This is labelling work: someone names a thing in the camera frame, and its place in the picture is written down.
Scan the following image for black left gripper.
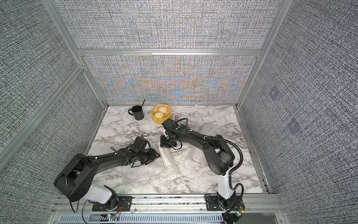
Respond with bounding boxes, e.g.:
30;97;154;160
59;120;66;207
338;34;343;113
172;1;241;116
137;147;161;165

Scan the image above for white ribbed slim vase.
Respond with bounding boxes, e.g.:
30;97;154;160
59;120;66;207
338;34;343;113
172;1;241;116
158;146;174;169

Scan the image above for clear bubble wrap sheet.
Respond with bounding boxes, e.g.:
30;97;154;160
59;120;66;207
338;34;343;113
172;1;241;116
113;148;189;194
188;124;222;169

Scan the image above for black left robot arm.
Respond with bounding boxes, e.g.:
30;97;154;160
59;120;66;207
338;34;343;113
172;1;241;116
54;136;160;210

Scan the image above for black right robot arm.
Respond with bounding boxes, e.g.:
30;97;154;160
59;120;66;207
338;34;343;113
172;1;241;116
160;119;236;210

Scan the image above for small clear box red contents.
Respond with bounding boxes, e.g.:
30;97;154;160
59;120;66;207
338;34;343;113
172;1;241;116
173;113;180;122

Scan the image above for front bun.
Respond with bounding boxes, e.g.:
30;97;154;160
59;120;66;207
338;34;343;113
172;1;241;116
154;111;165;119

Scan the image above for bun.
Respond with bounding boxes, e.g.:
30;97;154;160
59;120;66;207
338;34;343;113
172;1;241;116
154;111;165;119
158;105;168;114

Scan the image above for yellow steamer basket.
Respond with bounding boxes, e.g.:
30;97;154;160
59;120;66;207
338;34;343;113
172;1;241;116
151;104;172;124

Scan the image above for back bun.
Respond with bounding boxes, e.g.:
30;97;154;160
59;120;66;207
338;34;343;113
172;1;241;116
158;105;168;114

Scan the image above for black cup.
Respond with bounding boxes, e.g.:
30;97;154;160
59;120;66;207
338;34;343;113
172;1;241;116
128;105;144;120

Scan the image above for thin black left cable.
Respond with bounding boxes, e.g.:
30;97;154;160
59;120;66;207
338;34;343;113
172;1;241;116
110;132;150;153

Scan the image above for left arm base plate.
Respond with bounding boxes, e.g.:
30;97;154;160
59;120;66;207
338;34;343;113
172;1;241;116
92;196;133;212

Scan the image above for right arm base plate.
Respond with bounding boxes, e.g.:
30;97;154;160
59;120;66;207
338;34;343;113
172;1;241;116
204;194;243;211

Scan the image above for aluminium front rail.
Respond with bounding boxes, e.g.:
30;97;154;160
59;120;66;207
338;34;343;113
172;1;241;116
47;194;290;224

